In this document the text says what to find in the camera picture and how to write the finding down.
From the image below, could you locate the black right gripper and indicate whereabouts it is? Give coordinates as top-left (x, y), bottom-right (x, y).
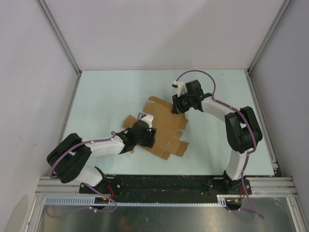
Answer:
top-left (171, 92), bottom-right (193, 115)

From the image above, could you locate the brown cardboard box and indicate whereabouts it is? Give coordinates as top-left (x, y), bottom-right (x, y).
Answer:
top-left (122, 96), bottom-right (190, 160)

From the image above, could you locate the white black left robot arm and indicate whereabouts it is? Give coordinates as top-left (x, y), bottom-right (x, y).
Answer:
top-left (46, 117), bottom-right (157, 193)

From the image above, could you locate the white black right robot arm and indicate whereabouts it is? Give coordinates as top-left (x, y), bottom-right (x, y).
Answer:
top-left (172, 80), bottom-right (263, 194)

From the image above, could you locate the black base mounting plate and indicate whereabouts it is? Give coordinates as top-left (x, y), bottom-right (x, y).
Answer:
top-left (94, 174), bottom-right (252, 195)

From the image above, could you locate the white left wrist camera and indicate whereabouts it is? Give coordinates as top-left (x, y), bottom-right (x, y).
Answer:
top-left (137, 112), bottom-right (154, 128)

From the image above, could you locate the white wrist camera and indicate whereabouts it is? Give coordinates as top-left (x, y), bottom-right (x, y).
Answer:
top-left (137, 112), bottom-right (154, 128)
top-left (172, 81), bottom-right (187, 97)

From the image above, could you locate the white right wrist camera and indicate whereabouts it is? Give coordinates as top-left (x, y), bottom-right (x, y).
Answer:
top-left (172, 81), bottom-right (187, 97)

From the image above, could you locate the aluminium front rail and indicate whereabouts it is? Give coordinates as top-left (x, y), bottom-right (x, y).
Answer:
top-left (35, 176), bottom-right (297, 196)

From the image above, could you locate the grey slotted cable duct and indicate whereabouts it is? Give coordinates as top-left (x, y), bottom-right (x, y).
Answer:
top-left (44, 195), bottom-right (236, 209)

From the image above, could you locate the aluminium frame post left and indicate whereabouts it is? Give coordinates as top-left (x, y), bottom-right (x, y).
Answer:
top-left (35, 0), bottom-right (83, 77)

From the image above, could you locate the aluminium frame post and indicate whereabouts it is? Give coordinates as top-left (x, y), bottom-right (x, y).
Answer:
top-left (35, 0), bottom-right (83, 77)
top-left (247, 0), bottom-right (294, 74)

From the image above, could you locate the aluminium frame post right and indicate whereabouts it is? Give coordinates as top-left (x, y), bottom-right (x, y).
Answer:
top-left (247, 0), bottom-right (294, 74)

